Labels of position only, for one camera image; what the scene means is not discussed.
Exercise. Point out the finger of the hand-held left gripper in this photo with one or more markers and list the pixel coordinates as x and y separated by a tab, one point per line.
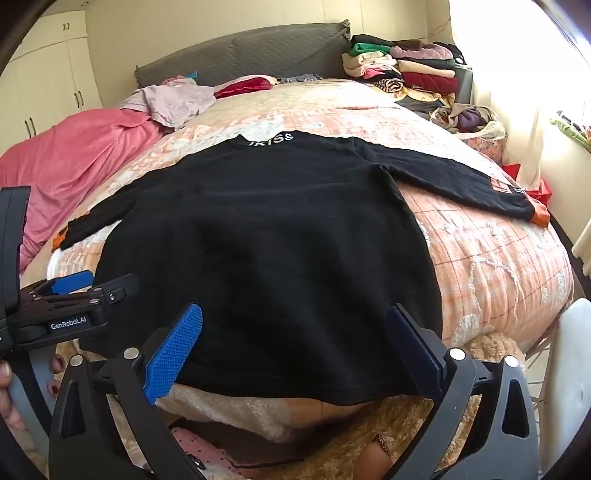
120	288
71	281

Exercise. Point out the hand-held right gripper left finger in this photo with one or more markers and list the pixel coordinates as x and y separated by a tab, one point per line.
174	353

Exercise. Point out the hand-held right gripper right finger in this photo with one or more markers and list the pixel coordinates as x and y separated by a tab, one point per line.
415	355

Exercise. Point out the black printed t-shirt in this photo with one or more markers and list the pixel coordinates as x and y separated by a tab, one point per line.
277	254

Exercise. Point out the white bag of clothes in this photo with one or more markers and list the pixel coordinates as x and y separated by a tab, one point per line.
466	121

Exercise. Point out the pile of folded clothes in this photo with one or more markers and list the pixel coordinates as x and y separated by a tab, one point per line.
406	69

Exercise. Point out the person's left hand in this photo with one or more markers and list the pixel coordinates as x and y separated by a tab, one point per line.
4	376

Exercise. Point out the beige fluffy blanket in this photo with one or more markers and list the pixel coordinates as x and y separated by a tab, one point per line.
351	438

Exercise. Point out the pink dotted pajamas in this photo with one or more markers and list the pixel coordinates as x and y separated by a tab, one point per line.
207	457

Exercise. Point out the orange white bed blanket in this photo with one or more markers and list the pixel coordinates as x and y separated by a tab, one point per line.
485	258

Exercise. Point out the pink blanket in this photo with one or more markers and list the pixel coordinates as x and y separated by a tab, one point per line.
69	157

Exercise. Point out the white plastic chair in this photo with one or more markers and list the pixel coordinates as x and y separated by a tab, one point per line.
572	383

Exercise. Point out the lilac garment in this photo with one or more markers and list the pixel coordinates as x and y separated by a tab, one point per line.
175	101

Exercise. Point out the cream wardrobe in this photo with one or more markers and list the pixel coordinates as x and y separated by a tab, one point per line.
51	78

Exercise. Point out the red bag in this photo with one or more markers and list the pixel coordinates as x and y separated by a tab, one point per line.
531	184

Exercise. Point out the teal cloth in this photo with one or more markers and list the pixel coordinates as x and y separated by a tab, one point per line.
191	75

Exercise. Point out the red velvet cushion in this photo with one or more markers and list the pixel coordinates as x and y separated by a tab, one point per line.
244	86

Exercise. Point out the green patterned cloth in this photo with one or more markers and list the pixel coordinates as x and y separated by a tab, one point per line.
575	129

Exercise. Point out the dark patterned pillow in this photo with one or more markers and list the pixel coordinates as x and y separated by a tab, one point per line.
300	78

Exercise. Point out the cream curtain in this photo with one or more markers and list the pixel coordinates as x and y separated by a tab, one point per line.
508	92

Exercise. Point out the grey quilted headboard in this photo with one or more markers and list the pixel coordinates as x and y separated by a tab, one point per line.
277	50

